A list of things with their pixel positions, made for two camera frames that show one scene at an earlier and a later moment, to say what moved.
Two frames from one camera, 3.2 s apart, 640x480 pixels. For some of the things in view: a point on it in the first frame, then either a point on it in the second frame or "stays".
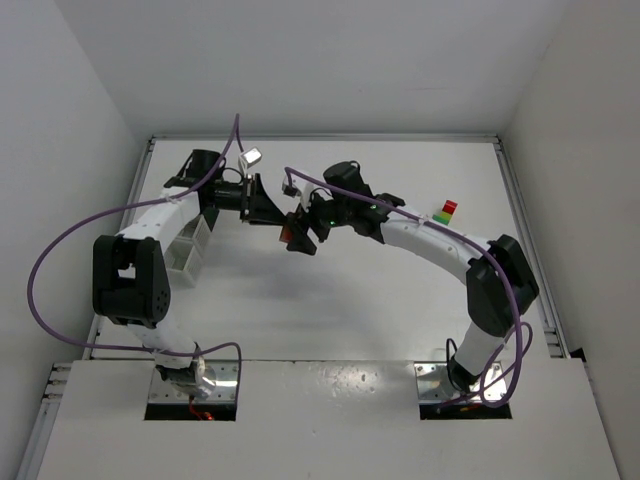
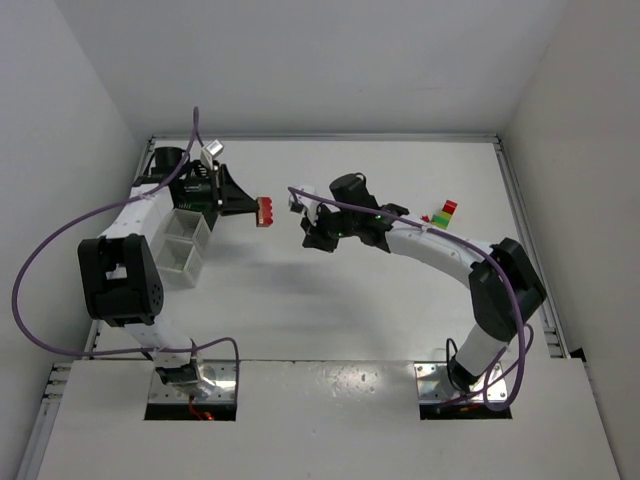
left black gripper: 248,198 to 219,186
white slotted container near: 184,262 stays
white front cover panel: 330,420 stays
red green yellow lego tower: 446,213 stays
